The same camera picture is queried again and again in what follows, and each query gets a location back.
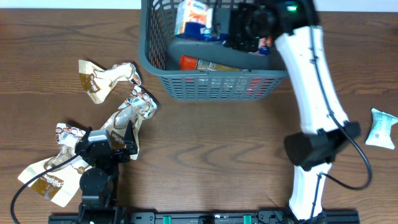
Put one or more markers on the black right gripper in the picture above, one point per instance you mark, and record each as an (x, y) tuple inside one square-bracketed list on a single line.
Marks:
[(243, 45)]

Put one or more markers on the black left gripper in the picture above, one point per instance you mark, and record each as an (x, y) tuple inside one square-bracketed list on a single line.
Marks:
[(130, 147)]

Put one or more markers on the colourful tissue pack box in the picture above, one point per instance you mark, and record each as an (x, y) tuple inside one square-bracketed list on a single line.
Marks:
[(194, 21)]

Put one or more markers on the orange cracker sleeve package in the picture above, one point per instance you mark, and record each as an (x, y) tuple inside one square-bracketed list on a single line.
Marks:
[(220, 87)]

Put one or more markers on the light teal tissue packet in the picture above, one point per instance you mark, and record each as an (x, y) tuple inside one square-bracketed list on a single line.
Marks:
[(380, 133)]

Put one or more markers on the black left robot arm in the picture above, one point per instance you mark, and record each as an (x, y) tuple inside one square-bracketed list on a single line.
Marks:
[(99, 184)]

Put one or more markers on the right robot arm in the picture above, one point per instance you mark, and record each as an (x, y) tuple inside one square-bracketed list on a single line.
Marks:
[(325, 127)]

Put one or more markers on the tan snack pouch middle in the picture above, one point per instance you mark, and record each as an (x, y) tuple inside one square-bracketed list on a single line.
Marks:
[(137, 107)]

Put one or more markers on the tan snack pouch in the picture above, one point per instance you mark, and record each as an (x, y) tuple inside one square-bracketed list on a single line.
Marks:
[(98, 83), (60, 185), (137, 107)]

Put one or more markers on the tan snack pouch upper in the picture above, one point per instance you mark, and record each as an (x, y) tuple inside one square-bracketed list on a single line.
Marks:
[(98, 83)]

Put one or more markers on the tan snack pouch lower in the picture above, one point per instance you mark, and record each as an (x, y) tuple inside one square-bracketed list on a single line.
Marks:
[(60, 185)]

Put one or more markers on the grey plastic basket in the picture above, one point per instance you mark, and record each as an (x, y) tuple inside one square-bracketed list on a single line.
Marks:
[(218, 50)]

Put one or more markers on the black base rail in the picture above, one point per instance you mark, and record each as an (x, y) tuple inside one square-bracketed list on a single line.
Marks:
[(259, 217)]

